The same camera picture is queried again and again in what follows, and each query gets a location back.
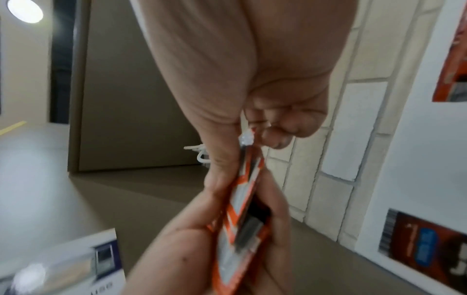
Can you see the person's left hand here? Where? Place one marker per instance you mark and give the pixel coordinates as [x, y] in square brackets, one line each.
[175, 253]

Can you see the person's right hand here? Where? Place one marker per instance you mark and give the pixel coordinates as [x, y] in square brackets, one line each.
[233, 57]

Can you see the orange and white packet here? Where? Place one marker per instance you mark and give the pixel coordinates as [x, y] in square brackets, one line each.
[237, 230]

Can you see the white box with blue print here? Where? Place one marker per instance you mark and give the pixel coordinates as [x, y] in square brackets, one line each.
[69, 265]

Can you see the white carton with orange labels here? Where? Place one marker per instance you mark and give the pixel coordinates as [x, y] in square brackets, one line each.
[423, 149]

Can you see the round ceiling lamp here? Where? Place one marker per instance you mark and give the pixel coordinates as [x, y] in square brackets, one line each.
[24, 10]

